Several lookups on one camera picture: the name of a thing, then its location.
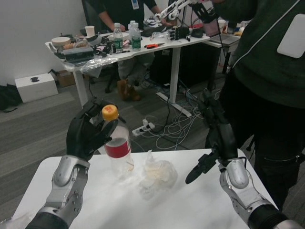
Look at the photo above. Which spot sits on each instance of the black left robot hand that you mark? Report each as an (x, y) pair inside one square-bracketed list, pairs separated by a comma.
[(81, 136)]

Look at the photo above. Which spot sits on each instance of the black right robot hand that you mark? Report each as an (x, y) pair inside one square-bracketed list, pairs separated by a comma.
[(224, 138)]

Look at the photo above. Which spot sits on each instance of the red-label plastic bottle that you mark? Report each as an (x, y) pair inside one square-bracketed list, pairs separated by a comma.
[(118, 148)]

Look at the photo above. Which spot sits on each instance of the white mechanical linkage arm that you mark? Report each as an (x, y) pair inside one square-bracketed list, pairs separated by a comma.
[(171, 10)]

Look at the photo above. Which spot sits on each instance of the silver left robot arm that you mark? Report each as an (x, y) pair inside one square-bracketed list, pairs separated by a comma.
[(66, 181)]

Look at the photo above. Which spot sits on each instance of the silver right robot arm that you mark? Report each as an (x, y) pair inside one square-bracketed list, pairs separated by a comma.
[(238, 183)]

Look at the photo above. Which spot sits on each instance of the green-label water bottle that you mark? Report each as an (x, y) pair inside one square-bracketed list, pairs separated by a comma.
[(131, 26), (118, 40), (136, 39)]

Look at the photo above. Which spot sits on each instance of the brown cardboard box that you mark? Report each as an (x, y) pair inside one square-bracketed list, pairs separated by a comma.
[(66, 78)]

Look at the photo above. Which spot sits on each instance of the white power strip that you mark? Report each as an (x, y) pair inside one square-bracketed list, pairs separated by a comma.
[(140, 130)]

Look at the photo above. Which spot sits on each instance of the white cardboard box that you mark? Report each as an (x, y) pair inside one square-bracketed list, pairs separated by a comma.
[(35, 89)]

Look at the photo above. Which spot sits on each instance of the clear plastic sheet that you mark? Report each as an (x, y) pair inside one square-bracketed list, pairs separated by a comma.
[(95, 63)]

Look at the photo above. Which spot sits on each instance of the crumpled white plastic wrap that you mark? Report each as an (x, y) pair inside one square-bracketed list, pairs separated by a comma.
[(159, 176)]

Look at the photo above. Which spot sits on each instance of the person in dark green jacket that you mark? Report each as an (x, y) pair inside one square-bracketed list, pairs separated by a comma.
[(262, 71)]

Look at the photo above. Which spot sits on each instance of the black bag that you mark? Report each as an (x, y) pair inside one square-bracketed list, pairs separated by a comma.
[(9, 97)]

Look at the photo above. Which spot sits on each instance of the grey equipment box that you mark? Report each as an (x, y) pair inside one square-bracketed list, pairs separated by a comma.
[(78, 54)]

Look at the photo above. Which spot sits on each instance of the beige bowl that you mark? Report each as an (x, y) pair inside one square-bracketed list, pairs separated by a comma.
[(60, 41)]

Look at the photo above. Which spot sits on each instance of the open laptop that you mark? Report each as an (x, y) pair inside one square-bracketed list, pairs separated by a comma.
[(224, 39)]

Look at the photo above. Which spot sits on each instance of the white paper cup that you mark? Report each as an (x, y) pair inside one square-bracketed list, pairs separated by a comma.
[(89, 31)]

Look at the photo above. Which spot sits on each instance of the white standing desk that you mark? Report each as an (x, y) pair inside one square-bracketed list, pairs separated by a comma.
[(152, 51)]

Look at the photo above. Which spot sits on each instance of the black robotic hand on desk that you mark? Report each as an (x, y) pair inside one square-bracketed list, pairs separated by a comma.
[(181, 33)]

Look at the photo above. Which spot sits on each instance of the white badge card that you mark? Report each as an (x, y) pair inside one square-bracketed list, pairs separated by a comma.
[(293, 38)]

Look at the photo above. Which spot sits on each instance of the black flat pouch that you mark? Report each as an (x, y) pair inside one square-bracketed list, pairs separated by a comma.
[(152, 31)]

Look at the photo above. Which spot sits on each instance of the person in grey trousers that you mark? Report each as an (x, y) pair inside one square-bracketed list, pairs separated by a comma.
[(124, 12)]

